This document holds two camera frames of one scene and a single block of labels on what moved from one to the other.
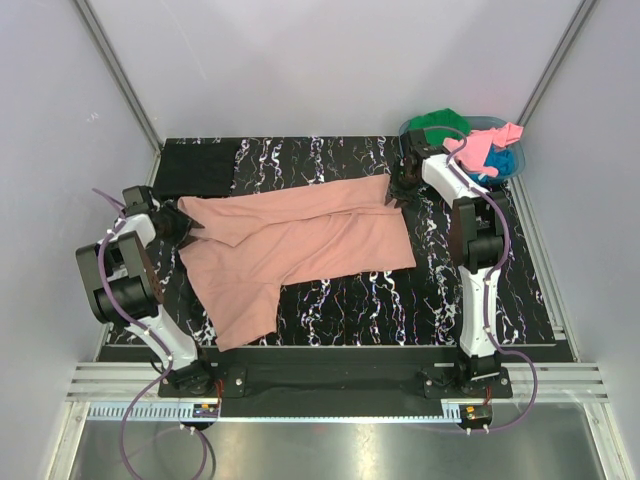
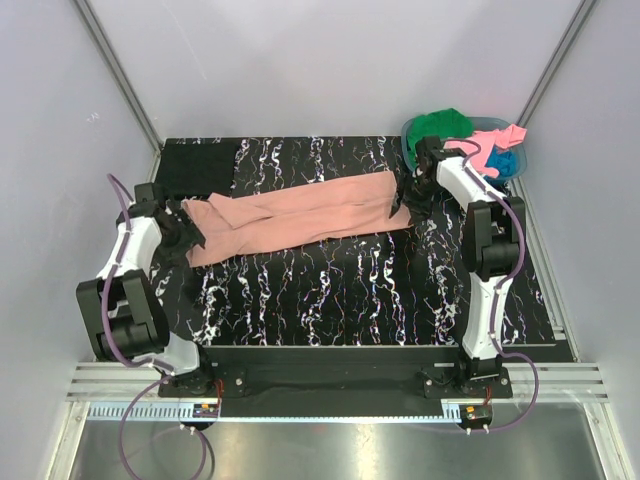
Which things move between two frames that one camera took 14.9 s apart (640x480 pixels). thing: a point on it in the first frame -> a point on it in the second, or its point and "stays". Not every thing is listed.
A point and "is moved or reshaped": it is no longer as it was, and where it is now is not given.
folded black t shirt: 195,169 stays
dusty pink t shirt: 250,244 is moved or reshaped
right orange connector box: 475,413 stays
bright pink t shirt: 474,155 stays
